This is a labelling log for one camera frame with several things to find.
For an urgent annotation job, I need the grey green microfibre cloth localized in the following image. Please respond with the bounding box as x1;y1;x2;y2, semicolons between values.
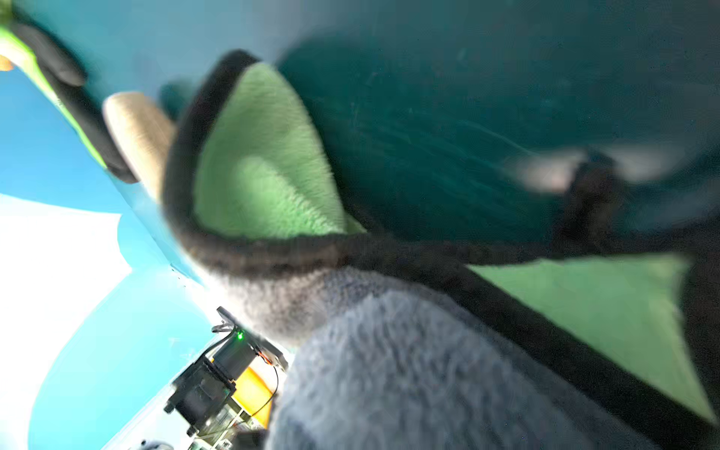
162;50;719;449

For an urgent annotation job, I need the beige cork eyeglass case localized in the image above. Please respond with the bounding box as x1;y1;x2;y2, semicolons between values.
102;92;176;204

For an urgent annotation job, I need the green black work glove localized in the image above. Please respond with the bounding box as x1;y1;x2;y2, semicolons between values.
1;19;137;184

